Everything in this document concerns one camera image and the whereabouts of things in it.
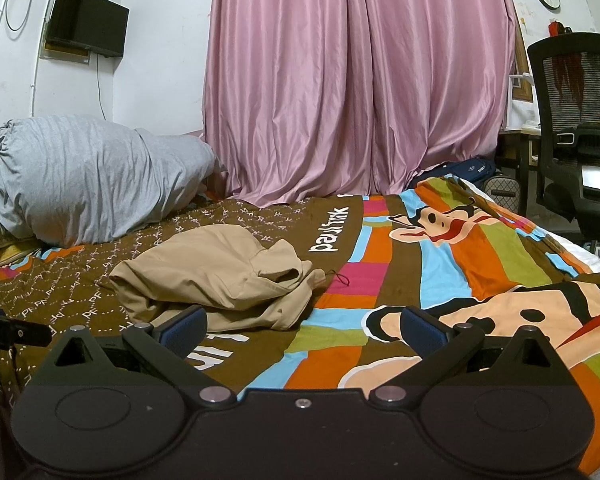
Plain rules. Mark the dark blue bag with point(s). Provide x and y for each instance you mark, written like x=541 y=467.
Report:
x=465 y=167

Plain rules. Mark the pink curtain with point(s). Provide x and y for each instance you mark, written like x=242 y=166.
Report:
x=355 y=75

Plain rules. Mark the black mesh office chair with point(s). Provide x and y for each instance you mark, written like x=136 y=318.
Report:
x=555 y=150

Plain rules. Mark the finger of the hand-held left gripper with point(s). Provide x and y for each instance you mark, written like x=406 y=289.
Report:
x=30 y=334

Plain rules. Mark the wooden picture frame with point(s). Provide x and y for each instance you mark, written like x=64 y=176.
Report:
x=523 y=67

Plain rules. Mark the white bed sheet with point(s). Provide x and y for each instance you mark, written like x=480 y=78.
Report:
x=587 y=255

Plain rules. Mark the beige hooded jacket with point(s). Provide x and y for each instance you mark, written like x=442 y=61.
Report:
x=205 y=270

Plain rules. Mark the red hanging ornament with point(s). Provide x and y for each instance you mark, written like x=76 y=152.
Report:
x=559 y=29

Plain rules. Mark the wooden desk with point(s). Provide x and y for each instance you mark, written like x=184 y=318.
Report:
x=517 y=142

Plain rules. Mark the black wall television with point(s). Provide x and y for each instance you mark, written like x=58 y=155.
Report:
x=87 y=20

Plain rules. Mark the patterned brown bag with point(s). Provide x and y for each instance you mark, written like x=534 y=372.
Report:
x=502 y=191

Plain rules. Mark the grey pillow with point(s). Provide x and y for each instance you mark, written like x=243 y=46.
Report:
x=80 y=175

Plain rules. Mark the colourful printed blanket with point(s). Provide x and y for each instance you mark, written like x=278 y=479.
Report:
x=430 y=260

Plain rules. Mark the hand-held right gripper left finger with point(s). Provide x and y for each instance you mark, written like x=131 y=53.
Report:
x=186 y=331

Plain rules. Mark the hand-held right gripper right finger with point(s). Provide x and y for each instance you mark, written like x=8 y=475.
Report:
x=420 y=331

